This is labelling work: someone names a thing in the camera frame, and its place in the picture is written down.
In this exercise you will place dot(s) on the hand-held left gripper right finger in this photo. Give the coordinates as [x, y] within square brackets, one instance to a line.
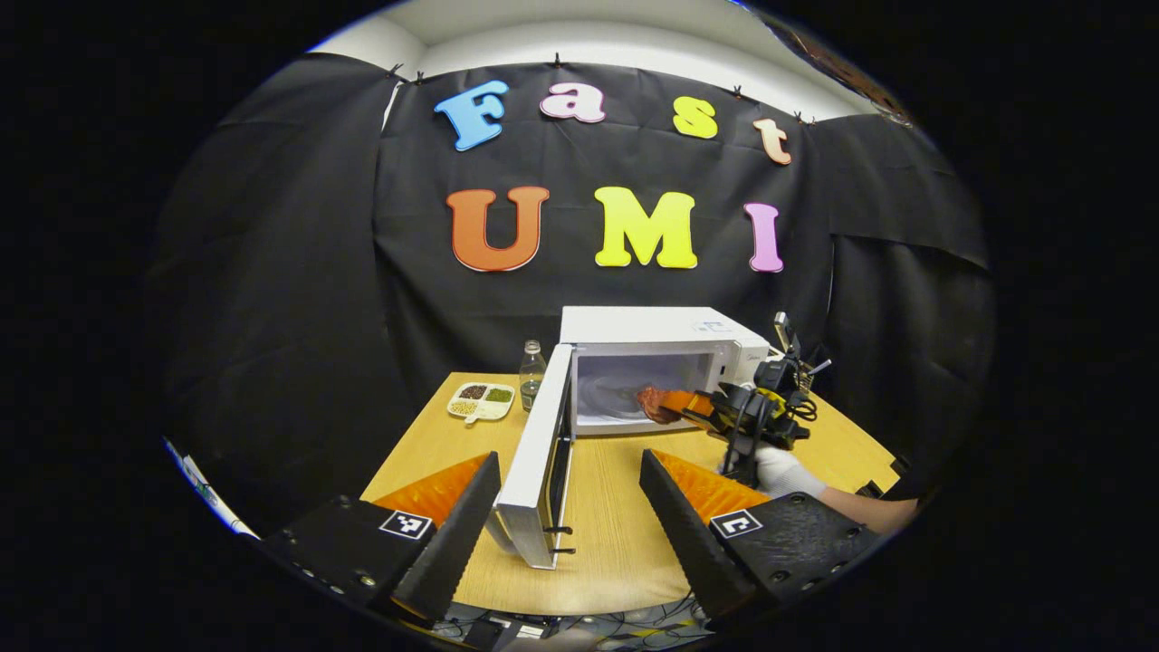
[675, 534]

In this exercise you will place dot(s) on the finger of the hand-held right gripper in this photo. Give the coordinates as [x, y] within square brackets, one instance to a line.
[704, 422]
[697, 400]

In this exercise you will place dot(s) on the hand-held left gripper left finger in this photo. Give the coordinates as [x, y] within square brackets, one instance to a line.
[453, 543]

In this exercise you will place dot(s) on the red meat steak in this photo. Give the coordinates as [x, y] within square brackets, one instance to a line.
[654, 405]

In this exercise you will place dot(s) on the white microwave oven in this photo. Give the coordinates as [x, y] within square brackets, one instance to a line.
[634, 330]

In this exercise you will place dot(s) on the metal spoon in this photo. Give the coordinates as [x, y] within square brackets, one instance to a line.
[820, 367]

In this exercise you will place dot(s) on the white divided snack plate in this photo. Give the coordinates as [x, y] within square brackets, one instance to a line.
[482, 401]

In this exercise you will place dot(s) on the clear plastic water bottle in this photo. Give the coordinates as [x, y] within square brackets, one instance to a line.
[532, 376]

